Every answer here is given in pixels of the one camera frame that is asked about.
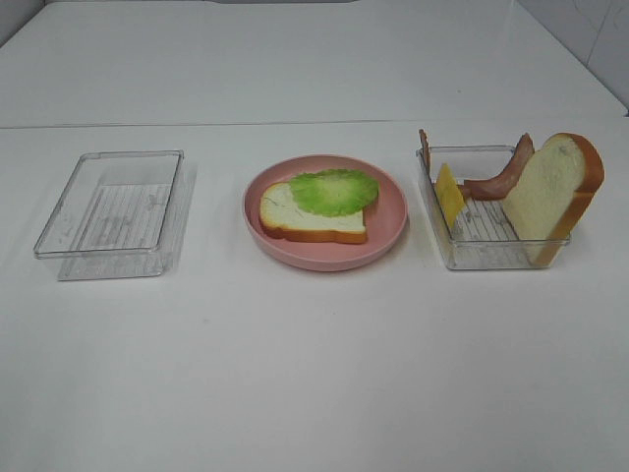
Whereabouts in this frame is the green lettuce leaf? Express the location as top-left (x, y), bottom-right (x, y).
top-left (288, 169), bottom-right (379, 217)

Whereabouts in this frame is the left clear plastic container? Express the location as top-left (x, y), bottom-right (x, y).
top-left (33, 150), bottom-right (190, 281)

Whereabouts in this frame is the yellow cheese slice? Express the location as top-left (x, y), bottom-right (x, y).
top-left (434, 163), bottom-right (465, 229)

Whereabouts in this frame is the clear plastic container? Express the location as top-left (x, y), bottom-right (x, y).
top-left (33, 150), bottom-right (190, 281)
top-left (417, 145), bottom-right (570, 270)

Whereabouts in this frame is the right clear plastic container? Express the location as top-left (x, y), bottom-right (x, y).
top-left (417, 145), bottom-right (570, 270)

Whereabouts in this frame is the bread slice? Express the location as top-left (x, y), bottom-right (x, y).
top-left (502, 133), bottom-right (604, 266)
top-left (258, 182), bottom-right (368, 244)

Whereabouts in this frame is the curved bacon strip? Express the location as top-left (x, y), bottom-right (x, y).
top-left (459, 133), bottom-right (535, 201)

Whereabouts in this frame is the pink round plate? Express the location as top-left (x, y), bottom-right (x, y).
top-left (243, 154), bottom-right (408, 271)

